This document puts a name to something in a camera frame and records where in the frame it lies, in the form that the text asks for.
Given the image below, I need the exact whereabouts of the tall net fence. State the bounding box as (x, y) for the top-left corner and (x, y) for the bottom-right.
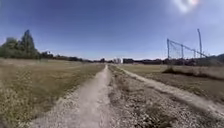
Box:
(166, 28), (214, 66)

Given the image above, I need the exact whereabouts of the white building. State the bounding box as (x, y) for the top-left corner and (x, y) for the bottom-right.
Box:
(113, 58), (122, 65)

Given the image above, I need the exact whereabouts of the row of trees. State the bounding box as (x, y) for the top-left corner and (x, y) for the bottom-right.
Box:
(0, 29), (114, 64)
(122, 53), (224, 66)

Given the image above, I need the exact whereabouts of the dry grass field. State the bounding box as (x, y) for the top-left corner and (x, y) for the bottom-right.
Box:
(117, 63), (224, 103)
(0, 58), (106, 128)

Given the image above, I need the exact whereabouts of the pale gravel track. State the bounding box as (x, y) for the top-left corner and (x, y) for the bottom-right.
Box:
(28, 63), (224, 128)

